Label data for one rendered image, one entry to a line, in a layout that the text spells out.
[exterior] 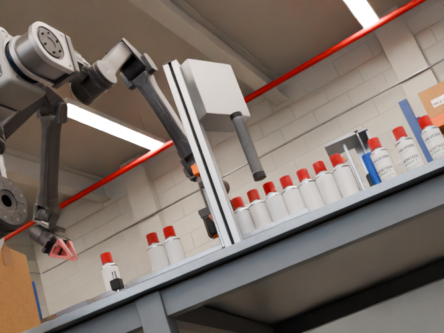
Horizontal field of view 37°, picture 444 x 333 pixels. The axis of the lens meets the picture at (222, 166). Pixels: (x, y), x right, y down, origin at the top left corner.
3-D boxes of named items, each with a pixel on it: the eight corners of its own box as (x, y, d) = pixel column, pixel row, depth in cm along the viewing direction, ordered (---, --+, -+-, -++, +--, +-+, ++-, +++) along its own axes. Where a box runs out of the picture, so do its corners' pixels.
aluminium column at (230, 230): (256, 273, 173) (180, 65, 198) (251, 270, 169) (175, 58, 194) (240, 279, 174) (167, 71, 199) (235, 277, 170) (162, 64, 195)
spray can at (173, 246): (199, 289, 192) (178, 226, 200) (193, 287, 187) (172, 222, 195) (183, 296, 193) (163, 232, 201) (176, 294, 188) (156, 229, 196)
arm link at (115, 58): (104, 50, 217) (126, 31, 214) (131, 82, 220) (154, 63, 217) (66, 86, 176) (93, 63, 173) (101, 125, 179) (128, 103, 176)
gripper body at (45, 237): (73, 240, 230) (59, 231, 233) (53, 237, 221) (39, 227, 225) (64, 258, 230) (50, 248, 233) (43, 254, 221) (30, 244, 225)
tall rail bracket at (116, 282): (141, 326, 187) (126, 272, 193) (131, 324, 181) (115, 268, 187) (131, 330, 188) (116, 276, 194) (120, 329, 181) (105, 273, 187)
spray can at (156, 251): (182, 296, 193) (162, 232, 200) (175, 294, 188) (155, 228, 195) (166, 302, 193) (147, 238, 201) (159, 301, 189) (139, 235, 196)
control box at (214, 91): (251, 116, 195) (230, 64, 202) (207, 113, 184) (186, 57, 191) (231, 134, 202) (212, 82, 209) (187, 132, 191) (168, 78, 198)
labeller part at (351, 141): (370, 141, 203) (369, 138, 203) (367, 128, 193) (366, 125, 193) (329, 158, 205) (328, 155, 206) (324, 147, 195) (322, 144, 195)
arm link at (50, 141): (34, 98, 222) (57, 103, 217) (47, 97, 227) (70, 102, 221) (30, 219, 232) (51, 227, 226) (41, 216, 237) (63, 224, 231)
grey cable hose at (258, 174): (267, 177, 184) (242, 113, 192) (264, 174, 181) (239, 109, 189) (256, 182, 185) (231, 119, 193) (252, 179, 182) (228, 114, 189)
